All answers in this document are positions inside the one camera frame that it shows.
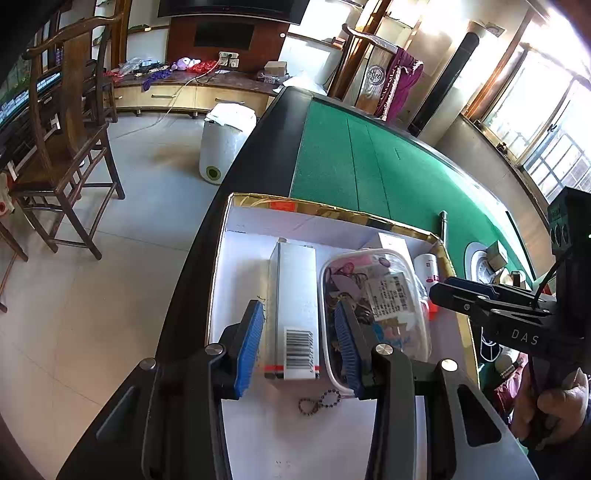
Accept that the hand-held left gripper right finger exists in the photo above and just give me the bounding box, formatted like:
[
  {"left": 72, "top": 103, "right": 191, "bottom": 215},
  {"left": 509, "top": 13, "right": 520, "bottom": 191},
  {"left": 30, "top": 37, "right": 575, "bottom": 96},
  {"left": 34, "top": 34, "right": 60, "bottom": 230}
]
[{"left": 333, "top": 300, "right": 541, "bottom": 480}]

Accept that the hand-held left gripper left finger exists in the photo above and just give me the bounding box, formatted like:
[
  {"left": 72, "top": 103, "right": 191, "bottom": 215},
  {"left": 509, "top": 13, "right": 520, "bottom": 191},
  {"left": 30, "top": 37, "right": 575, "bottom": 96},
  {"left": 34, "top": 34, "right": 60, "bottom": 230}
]
[{"left": 58, "top": 300, "right": 266, "bottom": 480}]

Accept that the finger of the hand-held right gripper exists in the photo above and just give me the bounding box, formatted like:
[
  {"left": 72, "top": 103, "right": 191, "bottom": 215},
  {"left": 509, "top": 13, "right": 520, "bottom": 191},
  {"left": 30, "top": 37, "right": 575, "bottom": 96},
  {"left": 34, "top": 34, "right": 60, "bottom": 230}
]
[
  {"left": 444, "top": 276, "right": 534, "bottom": 302},
  {"left": 428, "top": 282, "right": 555, "bottom": 329}
]

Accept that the long silver barcode box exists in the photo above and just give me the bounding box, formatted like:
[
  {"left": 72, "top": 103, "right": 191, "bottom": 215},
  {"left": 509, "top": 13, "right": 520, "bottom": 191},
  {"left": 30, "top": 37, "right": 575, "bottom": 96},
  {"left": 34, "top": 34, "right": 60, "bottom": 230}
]
[{"left": 264, "top": 237, "right": 322, "bottom": 381}]

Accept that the person's right hand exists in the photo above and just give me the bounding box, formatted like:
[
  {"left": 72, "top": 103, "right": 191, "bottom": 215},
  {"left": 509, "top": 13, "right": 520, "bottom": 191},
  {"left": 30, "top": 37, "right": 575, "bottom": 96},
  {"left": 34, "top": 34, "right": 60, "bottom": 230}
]
[{"left": 512, "top": 369, "right": 591, "bottom": 435}]

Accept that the round table control panel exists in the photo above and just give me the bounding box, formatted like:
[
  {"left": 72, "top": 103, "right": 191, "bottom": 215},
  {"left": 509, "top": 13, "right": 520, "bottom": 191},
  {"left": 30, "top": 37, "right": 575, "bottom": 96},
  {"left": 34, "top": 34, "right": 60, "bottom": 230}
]
[{"left": 463, "top": 240, "right": 532, "bottom": 289}]

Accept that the white pill bottle red label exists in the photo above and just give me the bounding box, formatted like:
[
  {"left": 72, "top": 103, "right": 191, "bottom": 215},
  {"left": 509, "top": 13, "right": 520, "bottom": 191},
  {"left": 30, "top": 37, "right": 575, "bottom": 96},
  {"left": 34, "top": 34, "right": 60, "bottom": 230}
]
[{"left": 413, "top": 253, "right": 445, "bottom": 321}]

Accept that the clear pouch of trinkets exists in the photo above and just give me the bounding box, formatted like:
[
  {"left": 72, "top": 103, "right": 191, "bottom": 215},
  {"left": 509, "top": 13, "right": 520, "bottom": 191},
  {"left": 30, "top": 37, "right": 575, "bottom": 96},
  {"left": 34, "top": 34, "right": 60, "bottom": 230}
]
[{"left": 318, "top": 249, "right": 433, "bottom": 401}]

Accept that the white flat box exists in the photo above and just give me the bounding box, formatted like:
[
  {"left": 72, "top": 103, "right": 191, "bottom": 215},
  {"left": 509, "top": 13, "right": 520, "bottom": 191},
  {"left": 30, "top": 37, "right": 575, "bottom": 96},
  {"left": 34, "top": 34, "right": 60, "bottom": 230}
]
[{"left": 362, "top": 232, "right": 415, "bottom": 259}]

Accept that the window with metal grille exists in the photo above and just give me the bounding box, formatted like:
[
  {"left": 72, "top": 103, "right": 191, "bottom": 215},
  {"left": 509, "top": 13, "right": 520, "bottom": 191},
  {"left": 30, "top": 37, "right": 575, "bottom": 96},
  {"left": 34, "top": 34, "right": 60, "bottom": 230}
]
[{"left": 471, "top": 28, "right": 591, "bottom": 201}]

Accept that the black tall column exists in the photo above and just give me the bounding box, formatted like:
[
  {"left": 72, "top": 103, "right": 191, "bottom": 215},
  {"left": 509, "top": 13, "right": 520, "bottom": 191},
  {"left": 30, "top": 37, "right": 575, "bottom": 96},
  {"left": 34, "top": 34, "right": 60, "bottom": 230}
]
[{"left": 409, "top": 31, "right": 482, "bottom": 138}]

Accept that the white trash bin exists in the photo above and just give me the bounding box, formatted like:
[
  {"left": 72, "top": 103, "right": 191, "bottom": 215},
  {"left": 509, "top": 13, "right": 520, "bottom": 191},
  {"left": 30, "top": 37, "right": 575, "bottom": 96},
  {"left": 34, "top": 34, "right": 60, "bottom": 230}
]
[{"left": 199, "top": 104, "right": 257, "bottom": 185}]

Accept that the purple fringed cloth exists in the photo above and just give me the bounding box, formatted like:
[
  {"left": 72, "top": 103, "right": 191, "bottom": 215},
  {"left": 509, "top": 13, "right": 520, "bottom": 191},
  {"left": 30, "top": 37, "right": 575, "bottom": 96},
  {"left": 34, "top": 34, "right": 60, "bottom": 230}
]
[{"left": 373, "top": 46, "right": 424, "bottom": 123}]

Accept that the wooden chair round emblem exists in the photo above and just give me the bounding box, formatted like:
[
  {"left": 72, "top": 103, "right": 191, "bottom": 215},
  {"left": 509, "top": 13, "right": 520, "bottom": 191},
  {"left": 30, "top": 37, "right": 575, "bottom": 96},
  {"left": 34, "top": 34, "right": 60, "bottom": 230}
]
[{"left": 329, "top": 23, "right": 407, "bottom": 121}]

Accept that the low wooden television stand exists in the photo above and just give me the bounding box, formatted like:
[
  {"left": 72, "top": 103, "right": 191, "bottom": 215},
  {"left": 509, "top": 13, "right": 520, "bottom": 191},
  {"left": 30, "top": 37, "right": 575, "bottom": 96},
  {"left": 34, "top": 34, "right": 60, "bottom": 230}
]
[{"left": 106, "top": 65, "right": 289, "bottom": 118}]

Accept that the dark wooden chair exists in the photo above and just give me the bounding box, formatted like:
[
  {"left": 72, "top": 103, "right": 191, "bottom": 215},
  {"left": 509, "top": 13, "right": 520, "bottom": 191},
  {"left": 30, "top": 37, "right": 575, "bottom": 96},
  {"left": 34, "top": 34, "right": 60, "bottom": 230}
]
[{"left": 8, "top": 11, "right": 126, "bottom": 260}]

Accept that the small cardboard box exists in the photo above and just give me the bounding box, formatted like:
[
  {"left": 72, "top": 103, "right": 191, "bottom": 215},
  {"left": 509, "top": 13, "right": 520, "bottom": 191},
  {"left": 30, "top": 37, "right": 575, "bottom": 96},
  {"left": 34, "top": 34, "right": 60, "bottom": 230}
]
[{"left": 263, "top": 61, "right": 290, "bottom": 85}]

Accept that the black flat television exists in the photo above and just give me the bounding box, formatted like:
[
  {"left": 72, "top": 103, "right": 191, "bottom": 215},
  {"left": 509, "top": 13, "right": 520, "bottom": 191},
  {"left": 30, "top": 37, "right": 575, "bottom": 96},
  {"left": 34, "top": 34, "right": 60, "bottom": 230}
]
[{"left": 157, "top": 0, "right": 311, "bottom": 26}]

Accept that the black braided cable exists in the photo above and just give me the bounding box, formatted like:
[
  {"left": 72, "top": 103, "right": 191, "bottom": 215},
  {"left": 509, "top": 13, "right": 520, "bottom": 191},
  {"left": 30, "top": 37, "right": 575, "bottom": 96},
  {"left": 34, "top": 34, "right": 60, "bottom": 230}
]
[{"left": 531, "top": 249, "right": 568, "bottom": 310}]

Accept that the metal ball chain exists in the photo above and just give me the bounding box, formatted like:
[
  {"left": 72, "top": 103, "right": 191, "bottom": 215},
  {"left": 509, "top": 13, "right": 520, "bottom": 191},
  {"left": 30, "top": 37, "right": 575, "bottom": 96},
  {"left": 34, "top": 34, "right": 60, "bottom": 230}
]
[{"left": 298, "top": 389, "right": 345, "bottom": 417}]

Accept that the brown television wall panel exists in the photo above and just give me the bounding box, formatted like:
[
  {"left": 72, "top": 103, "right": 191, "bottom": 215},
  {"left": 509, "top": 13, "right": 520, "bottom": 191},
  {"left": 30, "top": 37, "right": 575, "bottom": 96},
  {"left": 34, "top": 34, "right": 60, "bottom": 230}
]
[{"left": 167, "top": 16, "right": 289, "bottom": 77}]

